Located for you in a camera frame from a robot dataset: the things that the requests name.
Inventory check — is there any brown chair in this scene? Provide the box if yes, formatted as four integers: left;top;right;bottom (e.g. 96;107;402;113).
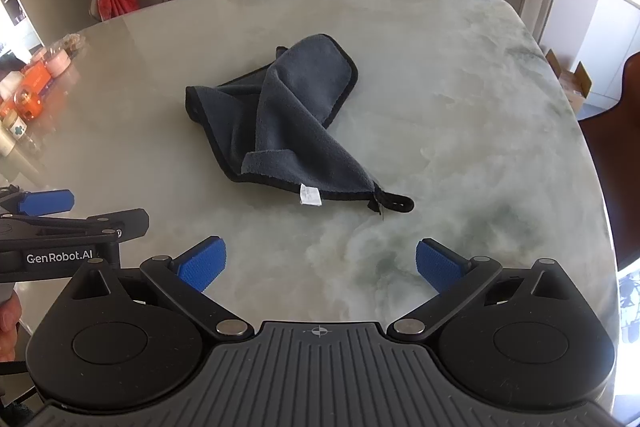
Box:
577;54;640;278

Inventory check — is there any grey and blue towel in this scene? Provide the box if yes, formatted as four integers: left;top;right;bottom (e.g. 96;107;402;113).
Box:
185;34;416;215

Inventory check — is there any cardboard box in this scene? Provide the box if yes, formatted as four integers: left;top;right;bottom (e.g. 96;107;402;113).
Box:
545;49;594;114

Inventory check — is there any orange box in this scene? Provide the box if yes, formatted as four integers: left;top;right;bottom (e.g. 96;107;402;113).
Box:
20;62;54;90

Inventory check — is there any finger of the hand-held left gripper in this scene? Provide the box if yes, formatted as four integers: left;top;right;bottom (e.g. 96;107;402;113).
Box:
0;208;150;242
0;186;76;217

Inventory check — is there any person's left hand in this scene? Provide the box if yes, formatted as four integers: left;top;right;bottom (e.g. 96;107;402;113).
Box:
0;292;24;362

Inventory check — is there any orange round toy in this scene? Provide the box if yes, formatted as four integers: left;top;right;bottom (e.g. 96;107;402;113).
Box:
0;89;44;122

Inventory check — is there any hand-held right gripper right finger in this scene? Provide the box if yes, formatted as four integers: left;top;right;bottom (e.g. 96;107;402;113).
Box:
389;238;572;341

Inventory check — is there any white cup with green clover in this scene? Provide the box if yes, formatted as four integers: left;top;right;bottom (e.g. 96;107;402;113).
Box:
2;112;29;138

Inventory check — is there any white cabinet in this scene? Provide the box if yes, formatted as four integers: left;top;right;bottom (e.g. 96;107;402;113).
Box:
540;0;640;104

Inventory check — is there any bowl of snacks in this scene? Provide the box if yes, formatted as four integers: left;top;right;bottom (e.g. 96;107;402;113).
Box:
57;34;89;58

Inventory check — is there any pink jar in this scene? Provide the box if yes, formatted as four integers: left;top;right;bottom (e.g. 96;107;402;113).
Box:
45;49;74;76

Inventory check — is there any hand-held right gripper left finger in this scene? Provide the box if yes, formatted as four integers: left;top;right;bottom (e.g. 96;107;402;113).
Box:
65;236;253;341

